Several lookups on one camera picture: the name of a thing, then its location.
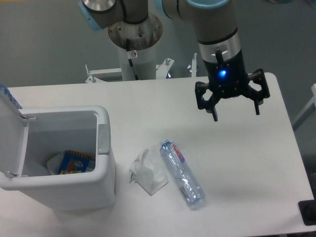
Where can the white trash can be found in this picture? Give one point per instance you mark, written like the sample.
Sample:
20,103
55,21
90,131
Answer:
29,138

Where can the white middle support bracket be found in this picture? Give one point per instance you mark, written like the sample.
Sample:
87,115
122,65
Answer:
163,69

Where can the white left support bracket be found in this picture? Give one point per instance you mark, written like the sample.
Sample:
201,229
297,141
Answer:
103,75

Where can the blue snack package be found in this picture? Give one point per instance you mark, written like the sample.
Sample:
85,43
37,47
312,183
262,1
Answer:
75,162

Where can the clear plastic wrapper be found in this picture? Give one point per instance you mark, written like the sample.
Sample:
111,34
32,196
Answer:
147,171

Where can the black table clamp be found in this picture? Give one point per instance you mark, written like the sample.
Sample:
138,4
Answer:
308,211

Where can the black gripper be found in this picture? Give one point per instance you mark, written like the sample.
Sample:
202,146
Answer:
225,79

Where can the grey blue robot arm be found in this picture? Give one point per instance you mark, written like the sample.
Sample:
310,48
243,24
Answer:
213,21

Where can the clear plastic water bottle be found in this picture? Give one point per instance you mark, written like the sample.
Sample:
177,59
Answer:
179,169

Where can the white right support bracket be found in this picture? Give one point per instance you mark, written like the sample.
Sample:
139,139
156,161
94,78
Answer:
193,67

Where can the white frame at right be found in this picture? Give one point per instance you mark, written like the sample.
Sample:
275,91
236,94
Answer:
306,111

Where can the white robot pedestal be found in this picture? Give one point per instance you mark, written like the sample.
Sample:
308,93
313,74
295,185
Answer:
136,44

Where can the white support bracket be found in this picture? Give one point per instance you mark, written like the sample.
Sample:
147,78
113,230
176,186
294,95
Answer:
193,67
103,75
163,69

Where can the white crumpled paper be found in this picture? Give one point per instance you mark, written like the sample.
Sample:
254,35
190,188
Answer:
54,163

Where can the blue patterned object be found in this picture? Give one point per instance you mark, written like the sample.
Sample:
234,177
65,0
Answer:
7,92

